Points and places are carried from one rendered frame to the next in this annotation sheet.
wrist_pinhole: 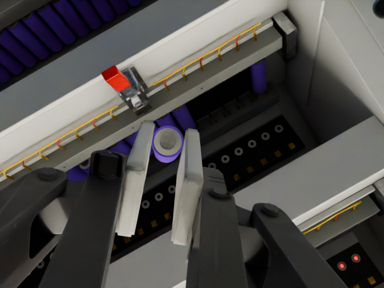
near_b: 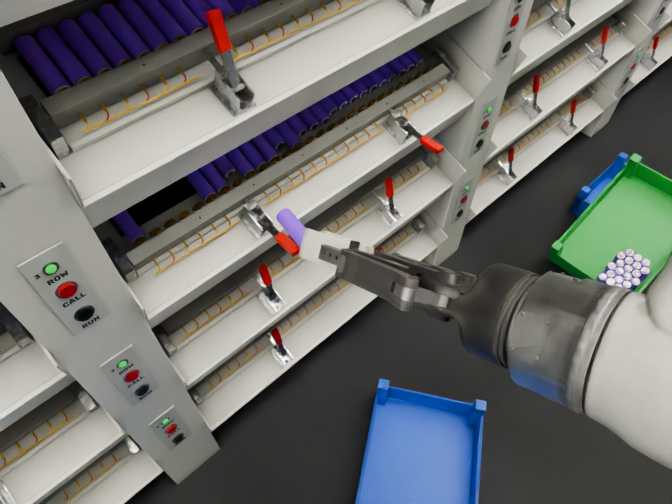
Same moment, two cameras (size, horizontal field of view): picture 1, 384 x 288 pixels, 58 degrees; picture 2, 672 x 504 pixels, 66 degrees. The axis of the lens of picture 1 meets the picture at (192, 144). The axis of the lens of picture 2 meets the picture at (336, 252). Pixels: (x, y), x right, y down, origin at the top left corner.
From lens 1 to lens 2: 0.46 m
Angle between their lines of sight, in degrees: 59
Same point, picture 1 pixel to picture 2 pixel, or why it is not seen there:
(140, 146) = not seen: hidden behind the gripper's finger
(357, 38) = (108, 287)
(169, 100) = (227, 208)
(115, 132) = (267, 183)
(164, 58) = (231, 242)
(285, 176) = (179, 174)
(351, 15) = (110, 301)
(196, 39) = (209, 257)
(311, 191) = (168, 169)
